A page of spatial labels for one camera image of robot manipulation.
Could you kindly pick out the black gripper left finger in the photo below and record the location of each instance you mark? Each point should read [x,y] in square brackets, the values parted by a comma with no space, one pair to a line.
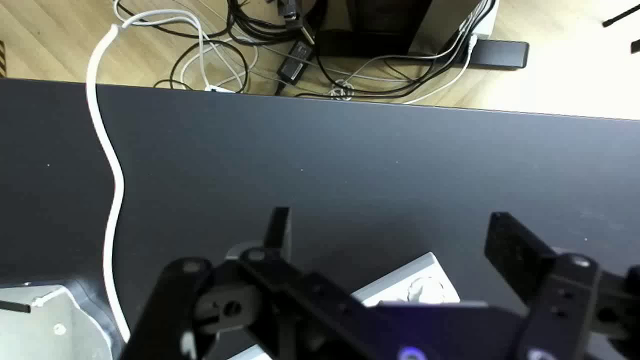
[281,293]

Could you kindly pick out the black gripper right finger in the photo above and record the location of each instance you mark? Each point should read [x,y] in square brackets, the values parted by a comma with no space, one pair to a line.
[521,257]

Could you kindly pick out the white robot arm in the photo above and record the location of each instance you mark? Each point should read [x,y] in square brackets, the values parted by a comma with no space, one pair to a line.
[41,322]

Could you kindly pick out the black power brick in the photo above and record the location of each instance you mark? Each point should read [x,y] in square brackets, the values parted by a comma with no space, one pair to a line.
[500,54]

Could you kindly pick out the small black adapter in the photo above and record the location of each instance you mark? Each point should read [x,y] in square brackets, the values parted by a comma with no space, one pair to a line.
[295,62]

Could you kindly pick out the black tripod leg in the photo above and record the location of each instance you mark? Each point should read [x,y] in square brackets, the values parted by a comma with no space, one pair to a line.
[623,14]

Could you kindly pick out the black computer tower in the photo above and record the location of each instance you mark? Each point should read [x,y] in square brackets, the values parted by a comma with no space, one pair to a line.
[381,26]

